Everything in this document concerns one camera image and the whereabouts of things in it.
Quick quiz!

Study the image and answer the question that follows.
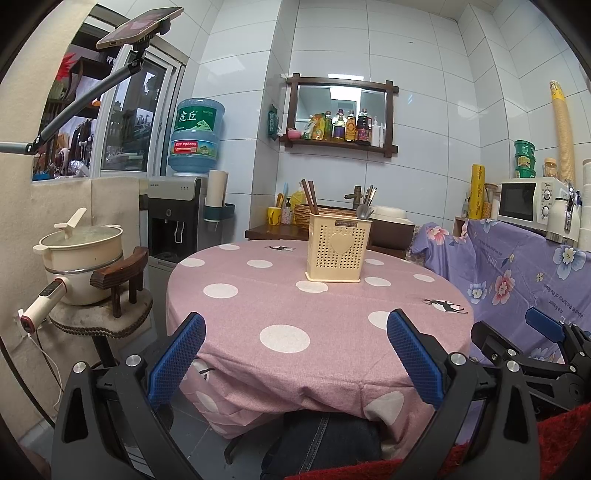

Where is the glass pot lid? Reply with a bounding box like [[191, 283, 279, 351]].
[[39, 208, 122, 247]]

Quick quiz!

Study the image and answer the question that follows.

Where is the woven pattern basin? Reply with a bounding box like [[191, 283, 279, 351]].
[[293, 203, 370, 230]]

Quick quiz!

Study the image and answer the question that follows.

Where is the yellow roll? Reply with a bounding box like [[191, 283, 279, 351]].
[[468, 164, 488, 220]]

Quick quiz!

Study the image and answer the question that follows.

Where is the window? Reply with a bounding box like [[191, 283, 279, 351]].
[[32, 4, 190, 181]]

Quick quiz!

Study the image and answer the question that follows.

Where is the blue cup holder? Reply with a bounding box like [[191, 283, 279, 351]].
[[203, 203, 237, 229]]

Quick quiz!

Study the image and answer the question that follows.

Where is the white cable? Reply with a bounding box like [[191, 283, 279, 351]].
[[28, 332, 65, 393]]

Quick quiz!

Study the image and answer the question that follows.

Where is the white paper cup stack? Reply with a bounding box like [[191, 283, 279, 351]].
[[205, 170, 229, 208]]

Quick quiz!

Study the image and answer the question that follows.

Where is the white and brown rice cooker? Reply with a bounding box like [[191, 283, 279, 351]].
[[369, 205, 415, 250]]

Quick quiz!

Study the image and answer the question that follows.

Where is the person's jeans leg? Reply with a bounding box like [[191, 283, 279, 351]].
[[261, 411, 384, 480]]

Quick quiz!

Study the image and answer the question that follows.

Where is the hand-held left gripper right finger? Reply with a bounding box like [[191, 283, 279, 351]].
[[387, 308, 541, 480]]

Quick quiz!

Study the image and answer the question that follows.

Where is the grey water dispenser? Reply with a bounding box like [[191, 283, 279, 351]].
[[145, 175, 208, 278]]

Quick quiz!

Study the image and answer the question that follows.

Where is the cream plastic utensil holder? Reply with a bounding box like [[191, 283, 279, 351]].
[[305, 213, 371, 282]]

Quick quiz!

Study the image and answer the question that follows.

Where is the dark soy sauce bottle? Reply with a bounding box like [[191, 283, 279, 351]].
[[355, 108, 373, 146]]

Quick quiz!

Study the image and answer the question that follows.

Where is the purple floral cloth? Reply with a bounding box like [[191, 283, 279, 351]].
[[410, 219, 591, 416]]

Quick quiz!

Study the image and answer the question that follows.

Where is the wooden framed mirror shelf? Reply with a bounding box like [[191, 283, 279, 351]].
[[284, 73, 399, 159]]

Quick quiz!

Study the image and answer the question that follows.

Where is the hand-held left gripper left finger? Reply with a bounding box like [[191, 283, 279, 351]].
[[51, 311, 207, 480]]

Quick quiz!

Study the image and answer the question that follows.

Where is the wooden chair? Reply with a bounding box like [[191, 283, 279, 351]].
[[48, 288, 154, 370]]

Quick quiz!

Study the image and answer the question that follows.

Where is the blue water jug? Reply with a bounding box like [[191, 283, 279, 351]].
[[167, 98, 226, 177]]

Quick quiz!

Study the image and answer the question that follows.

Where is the white microwave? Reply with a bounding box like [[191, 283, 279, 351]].
[[496, 176, 571, 232]]

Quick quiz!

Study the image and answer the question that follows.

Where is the smartphone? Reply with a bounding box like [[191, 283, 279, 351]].
[[96, 7, 184, 49]]

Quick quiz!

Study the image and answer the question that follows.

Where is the cream electric pot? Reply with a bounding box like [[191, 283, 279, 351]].
[[16, 224, 125, 335]]

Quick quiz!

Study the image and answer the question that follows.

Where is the yellow seasoning packet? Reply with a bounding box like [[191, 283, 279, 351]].
[[302, 114, 326, 140]]

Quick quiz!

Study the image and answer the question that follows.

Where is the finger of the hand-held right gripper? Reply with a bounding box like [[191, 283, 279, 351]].
[[470, 320, 555, 371], [525, 307, 591, 357]]

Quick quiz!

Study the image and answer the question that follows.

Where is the pink polka dot tablecloth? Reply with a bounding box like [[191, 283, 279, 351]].
[[165, 240, 475, 455]]

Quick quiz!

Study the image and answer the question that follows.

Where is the dark wooden counter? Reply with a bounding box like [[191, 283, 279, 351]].
[[245, 224, 409, 259]]

